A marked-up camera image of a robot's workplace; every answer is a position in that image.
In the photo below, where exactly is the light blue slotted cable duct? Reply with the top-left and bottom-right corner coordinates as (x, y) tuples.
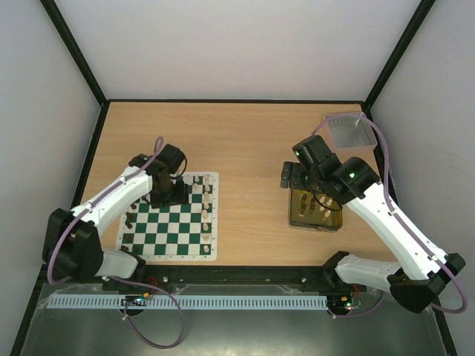
(46, 294), (327, 311)

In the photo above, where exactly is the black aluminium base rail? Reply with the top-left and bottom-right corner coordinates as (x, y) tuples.
(102, 265), (368, 294)

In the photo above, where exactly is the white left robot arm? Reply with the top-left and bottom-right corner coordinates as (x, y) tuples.
(42, 138), (189, 285)

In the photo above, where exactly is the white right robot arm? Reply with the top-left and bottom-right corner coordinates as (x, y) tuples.
(281, 135), (466, 313)

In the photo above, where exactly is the yellow transparent piece tray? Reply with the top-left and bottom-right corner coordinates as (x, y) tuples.
(288, 189), (343, 232)

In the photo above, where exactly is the grey metal tin box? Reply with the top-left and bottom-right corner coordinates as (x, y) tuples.
(325, 112), (377, 149)

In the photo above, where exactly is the green white chess board mat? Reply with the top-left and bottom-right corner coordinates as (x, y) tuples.
(115, 171), (219, 263)

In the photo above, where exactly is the black cage frame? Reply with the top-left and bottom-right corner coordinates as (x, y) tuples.
(7, 0), (458, 356)

